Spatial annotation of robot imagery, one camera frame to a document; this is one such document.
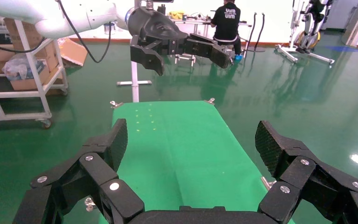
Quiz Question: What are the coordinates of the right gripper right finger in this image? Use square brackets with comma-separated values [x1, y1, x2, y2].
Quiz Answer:
[255, 120, 358, 224]

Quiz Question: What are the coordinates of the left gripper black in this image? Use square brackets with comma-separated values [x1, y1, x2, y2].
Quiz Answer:
[128, 7, 232, 77]

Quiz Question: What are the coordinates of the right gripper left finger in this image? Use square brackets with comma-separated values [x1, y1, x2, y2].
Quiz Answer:
[12, 118, 145, 224]

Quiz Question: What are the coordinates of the flattened brown cardboard sheet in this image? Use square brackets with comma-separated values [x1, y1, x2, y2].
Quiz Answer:
[59, 37, 89, 67]

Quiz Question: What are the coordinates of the brown cardboard storage box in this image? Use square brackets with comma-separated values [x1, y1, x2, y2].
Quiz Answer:
[9, 65, 64, 91]
[3, 17, 44, 49]
[0, 42, 59, 72]

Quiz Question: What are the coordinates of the white work desk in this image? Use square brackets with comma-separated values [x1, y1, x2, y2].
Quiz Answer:
[167, 17, 254, 67]

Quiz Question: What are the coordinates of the white pole floor stand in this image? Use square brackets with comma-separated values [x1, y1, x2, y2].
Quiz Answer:
[117, 0, 153, 103]

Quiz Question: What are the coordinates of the seated person in black shirt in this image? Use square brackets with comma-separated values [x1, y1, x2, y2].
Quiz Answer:
[210, 0, 243, 62]

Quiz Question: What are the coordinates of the large green table cloth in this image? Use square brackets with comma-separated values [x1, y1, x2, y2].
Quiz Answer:
[98, 100, 296, 224]

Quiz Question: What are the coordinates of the white metal shelf cart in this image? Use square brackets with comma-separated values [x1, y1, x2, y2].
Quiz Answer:
[0, 19, 69, 129]

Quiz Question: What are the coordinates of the clear plastic bag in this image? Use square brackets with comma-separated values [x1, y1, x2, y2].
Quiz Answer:
[2, 54, 46, 81]

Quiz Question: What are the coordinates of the black and yellow machine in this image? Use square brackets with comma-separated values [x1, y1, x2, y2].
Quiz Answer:
[294, 0, 334, 53]

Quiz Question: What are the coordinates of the black curved hose stand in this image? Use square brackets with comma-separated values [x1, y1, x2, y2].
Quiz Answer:
[246, 12, 266, 53]

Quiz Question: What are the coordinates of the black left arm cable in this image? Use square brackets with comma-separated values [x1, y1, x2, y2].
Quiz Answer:
[55, 0, 114, 63]

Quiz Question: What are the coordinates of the white metal floor frame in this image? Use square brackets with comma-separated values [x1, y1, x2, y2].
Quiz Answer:
[274, 0, 336, 66]

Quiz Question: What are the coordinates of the thin black cable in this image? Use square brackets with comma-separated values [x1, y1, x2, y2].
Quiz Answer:
[0, 37, 47, 54]

